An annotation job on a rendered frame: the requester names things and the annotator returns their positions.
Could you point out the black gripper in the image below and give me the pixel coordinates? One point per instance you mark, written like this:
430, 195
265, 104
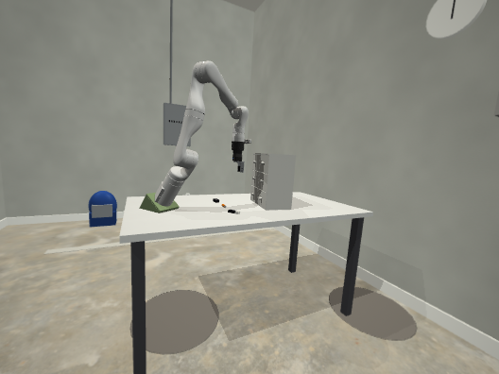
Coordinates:
238, 141

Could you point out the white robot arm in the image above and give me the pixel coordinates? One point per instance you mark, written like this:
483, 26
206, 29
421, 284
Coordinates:
185, 159

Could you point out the grey drawer front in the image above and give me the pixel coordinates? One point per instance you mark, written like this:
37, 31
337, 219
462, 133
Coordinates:
264, 163
254, 193
263, 180
255, 177
262, 195
256, 162

